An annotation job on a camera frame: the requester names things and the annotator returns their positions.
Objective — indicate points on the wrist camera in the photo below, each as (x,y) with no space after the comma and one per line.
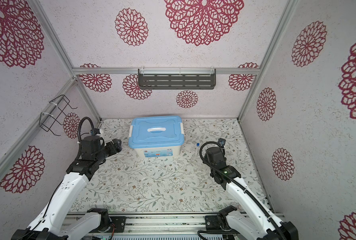
(222,142)
(91,144)

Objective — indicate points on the grey wall shelf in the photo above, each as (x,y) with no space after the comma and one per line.
(177,80)

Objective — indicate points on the white plastic storage bin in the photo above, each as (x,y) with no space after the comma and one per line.
(158,152)

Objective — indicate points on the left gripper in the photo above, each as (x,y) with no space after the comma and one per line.
(118,146)

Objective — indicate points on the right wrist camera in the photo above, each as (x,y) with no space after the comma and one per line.
(222,142)

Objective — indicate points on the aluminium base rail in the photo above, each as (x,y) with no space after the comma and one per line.
(152,225)

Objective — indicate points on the blue plastic bin lid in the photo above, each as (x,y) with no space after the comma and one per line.
(156,132)

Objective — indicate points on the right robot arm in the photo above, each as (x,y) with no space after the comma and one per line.
(241,195)

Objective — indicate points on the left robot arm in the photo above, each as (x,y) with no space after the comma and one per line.
(72,186)

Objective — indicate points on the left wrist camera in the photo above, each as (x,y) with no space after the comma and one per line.
(91,144)

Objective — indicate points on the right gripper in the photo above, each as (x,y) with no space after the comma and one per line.
(206,159)

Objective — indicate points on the black wire wall rack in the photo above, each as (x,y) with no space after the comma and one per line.
(51,116)

